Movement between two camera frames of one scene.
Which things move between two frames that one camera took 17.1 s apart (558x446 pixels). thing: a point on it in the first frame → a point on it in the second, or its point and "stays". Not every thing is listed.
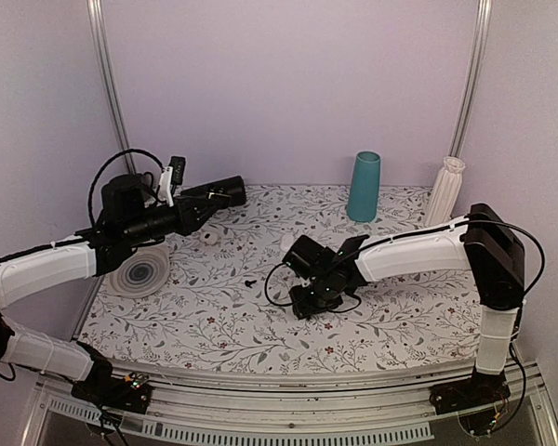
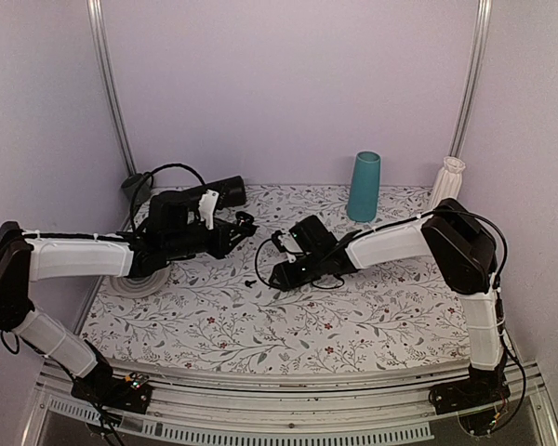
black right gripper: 301,308 → 287,280
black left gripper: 189,218 → 221,246
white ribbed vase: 445,191 stays
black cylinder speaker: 230,191 stays
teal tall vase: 364,186 stays
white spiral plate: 142,273 stays
